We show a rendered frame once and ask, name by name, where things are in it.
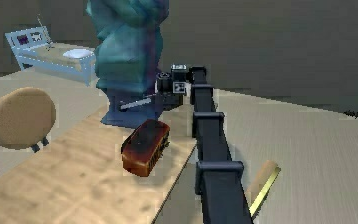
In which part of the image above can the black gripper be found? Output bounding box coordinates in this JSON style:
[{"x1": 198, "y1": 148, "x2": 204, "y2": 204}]
[{"x1": 119, "y1": 70, "x2": 185, "y2": 112}]

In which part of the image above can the light wooden dining table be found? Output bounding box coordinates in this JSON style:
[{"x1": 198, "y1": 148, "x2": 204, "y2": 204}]
[{"x1": 0, "y1": 103, "x2": 198, "y2": 224}]

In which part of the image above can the brown wooden radio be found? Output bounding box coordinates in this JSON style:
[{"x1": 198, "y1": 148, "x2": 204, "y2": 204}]
[{"x1": 120, "y1": 118, "x2": 171, "y2": 178}]

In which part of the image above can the teal blue statue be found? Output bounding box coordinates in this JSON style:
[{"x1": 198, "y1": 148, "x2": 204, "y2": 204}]
[{"x1": 85, "y1": 0, "x2": 171, "y2": 130}]

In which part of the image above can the white pillow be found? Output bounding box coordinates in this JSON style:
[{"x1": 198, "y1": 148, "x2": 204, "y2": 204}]
[{"x1": 62, "y1": 48, "x2": 94, "y2": 60}]

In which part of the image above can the pale blue bed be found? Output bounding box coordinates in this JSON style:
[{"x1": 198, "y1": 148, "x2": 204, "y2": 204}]
[{"x1": 4, "y1": 25, "x2": 97, "y2": 87}]

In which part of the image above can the round tan chair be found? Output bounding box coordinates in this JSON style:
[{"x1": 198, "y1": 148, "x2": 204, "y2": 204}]
[{"x1": 0, "y1": 86, "x2": 57, "y2": 154}]

